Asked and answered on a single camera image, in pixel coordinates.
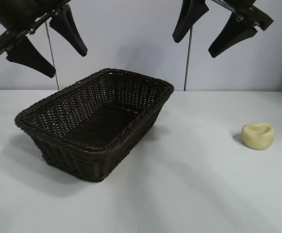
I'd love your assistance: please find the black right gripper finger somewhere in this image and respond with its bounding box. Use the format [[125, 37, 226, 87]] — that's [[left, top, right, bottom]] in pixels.
[[208, 12, 259, 59], [172, 0, 210, 44]]

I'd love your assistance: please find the dark brown woven basket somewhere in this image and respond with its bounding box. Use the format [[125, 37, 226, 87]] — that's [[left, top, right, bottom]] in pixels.
[[14, 67, 175, 183]]

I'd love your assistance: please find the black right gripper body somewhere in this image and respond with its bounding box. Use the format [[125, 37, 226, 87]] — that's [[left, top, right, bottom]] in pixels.
[[211, 0, 275, 32]]

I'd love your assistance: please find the pale yellow egg yolk pastry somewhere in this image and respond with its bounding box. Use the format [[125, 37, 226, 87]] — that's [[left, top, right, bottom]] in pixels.
[[241, 123, 277, 150]]

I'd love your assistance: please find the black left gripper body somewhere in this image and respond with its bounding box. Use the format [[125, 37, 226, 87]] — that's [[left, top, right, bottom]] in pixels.
[[0, 0, 72, 61]]

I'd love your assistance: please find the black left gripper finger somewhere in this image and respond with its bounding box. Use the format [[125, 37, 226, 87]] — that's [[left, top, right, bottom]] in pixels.
[[49, 4, 88, 58], [6, 37, 57, 79]]

